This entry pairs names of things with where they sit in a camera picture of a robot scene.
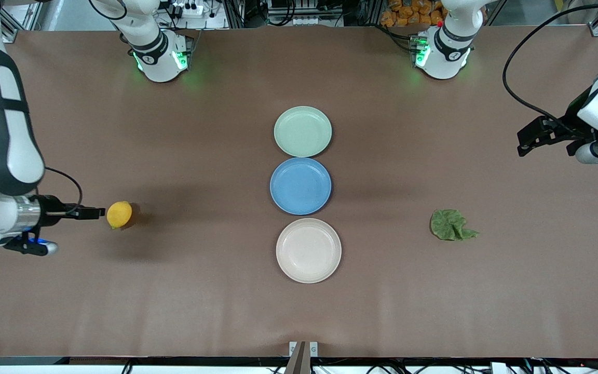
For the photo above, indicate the brown angled bar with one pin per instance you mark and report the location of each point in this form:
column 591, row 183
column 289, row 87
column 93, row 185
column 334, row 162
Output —
column 299, row 361

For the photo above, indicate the green lettuce leaf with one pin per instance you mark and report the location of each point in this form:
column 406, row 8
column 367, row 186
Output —
column 449, row 224

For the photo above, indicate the white power strip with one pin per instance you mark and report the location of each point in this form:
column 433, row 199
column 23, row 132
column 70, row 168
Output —
column 195, row 10

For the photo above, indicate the yellow lemon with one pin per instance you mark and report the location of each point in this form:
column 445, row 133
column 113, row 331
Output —
column 119, row 214

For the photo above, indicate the orange snack bags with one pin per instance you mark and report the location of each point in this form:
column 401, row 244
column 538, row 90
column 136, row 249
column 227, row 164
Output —
column 408, row 13

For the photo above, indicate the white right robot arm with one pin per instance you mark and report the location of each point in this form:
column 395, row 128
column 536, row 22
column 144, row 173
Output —
column 8, row 130

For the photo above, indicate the blue round plate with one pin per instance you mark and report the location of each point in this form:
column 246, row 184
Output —
column 300, row 186

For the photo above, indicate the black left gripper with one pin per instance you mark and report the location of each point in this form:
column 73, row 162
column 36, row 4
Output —
column 573, row 126

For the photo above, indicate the white adapter box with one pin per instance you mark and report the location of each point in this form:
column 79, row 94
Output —
column 500, row 368

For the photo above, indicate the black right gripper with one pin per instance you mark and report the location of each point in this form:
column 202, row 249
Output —
column 50, row 209

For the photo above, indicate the cream round plate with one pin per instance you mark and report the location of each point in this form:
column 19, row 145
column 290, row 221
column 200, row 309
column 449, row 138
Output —
column 308, row 250

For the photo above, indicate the silver metal bracket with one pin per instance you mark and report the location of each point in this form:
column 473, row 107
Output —
column 313, row 349

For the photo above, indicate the pale green round plate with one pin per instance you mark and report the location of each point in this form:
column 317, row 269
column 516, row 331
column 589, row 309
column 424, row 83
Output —
column 302, row 131

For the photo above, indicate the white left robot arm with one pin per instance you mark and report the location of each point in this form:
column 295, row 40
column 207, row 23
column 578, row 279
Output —
column 449, row 47

